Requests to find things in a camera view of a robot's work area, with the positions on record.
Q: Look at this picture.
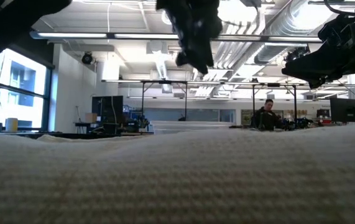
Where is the person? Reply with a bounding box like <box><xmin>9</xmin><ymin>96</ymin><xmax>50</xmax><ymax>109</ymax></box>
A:
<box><xmin>251</xmin><ymin>98</ymin><xmax>285</xmax><ymax>131</ymax></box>

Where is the black rail-mounted camera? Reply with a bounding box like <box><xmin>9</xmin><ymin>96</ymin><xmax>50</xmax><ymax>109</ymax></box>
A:
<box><xmin>284</xmin><ymin>45</ymin><xmax>310</xmax><ymax>65</ymax></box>

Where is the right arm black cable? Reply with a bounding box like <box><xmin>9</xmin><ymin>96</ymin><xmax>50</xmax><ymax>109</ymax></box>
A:
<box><xmin>322</xmin><ymin>0</ymin><xmax>355</xmax><ymax>16</ymax></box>

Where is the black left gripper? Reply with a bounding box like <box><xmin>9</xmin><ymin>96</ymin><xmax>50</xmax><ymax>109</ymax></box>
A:
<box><xmin>155</xmin><ymin>0</ymin><xmax>224</xmax><ymax>75</ymax></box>

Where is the round black ceiling camera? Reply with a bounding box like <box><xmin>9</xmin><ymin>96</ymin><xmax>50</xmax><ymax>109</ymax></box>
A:
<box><xmin>81</xmin><ymin>52</ymin><xmax>95</xmax><ymax>65</ymax></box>

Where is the pale cylindrical container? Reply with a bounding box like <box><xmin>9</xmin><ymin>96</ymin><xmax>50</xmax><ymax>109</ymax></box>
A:
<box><xmin>5</xmin><ymin>117</ymin><xmax>19</xmax><ymax>133</ymax></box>

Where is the white plaid kitchen cloth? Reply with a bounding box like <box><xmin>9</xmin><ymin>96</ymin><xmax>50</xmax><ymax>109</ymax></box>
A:
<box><xmin>0</xmin><ymin>120</ymin><xmax>355</xmax><ymax>224</ymax></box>

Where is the large room window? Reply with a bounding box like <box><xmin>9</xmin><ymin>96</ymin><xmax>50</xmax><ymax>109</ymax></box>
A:
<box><xmin>0</xmin><ymin>46</ymin><xmax>53</xmax><ymax>133</ymax></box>

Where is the black background rig frame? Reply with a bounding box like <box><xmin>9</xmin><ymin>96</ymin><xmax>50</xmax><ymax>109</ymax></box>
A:
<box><xmin>101</xmin><ymin>79</ymin><xmax>355</xmax><ymax>125</ymax></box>

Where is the black monitor on stand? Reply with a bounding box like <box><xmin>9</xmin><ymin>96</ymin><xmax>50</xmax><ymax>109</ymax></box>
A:
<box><xmin>91</xmin><ymin>95</ymin><xmax>124</xmax><ymax>125</ymax></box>

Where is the black rail with light strips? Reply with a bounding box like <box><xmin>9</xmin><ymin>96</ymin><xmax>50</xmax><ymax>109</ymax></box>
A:
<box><xmin>29</xmin><ymin>30</ymin><xmax>323</xmax><ymax>44</ymax></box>

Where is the silver ventilation duct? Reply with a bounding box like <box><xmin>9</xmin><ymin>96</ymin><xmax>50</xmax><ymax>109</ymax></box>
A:
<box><xmin>251</xmin><ymin>0</ymin><xmax>355</xmax><ymax>65</ymax></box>

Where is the wide black monitor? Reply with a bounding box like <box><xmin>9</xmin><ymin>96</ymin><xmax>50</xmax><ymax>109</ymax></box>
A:
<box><xmin>330</xmin><ymin>98</ymin><xmax>355</xmax><ymax>123</ymax></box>

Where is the clear plastic tupperware container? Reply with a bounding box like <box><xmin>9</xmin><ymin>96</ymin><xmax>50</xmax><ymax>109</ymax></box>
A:
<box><xmin>150</xmin><ymin>120</ymin><xmax>234</xmax><ymax>135</ymax></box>

